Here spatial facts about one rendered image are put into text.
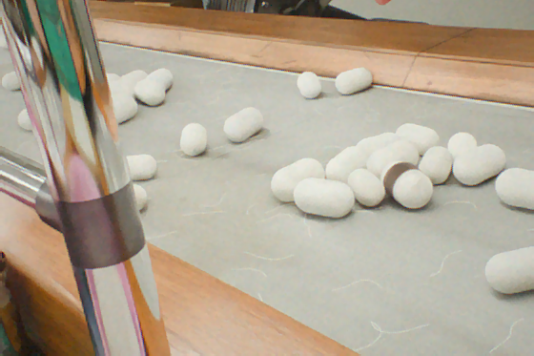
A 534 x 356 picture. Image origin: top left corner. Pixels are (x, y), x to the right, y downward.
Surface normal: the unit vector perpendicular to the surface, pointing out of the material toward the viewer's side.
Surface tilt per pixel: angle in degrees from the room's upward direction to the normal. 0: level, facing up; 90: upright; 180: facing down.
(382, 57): 45
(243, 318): 0
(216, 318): 0
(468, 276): 0
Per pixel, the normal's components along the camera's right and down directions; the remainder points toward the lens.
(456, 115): -0.14, -0.92
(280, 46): -0.62, -0.40
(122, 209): 0.76, 0.13
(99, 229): 0.25, 0.33
